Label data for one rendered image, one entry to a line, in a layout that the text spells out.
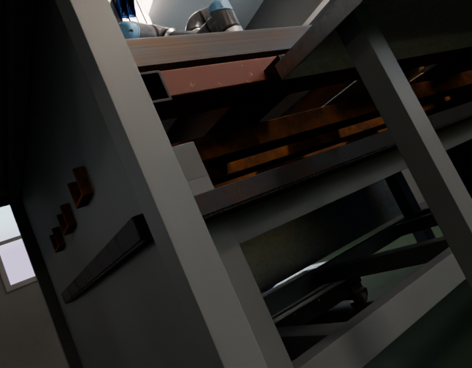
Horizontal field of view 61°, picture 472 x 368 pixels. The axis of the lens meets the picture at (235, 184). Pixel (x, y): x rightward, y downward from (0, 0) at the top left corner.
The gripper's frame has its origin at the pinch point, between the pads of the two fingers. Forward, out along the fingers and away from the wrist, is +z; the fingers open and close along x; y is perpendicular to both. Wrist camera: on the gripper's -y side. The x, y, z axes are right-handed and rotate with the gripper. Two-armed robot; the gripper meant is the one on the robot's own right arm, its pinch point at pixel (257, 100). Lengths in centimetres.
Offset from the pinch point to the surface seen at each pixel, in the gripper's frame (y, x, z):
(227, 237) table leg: -50, -36, 36
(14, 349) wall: -78, 355, 40
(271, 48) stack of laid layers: -24.5, -37.0, 5.5
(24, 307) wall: -60, 354, 8
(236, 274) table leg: -52, -36, 42
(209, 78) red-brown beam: -42, -37, 10
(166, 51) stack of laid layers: -47, -37, 4
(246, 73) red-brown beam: -33, -37, 10
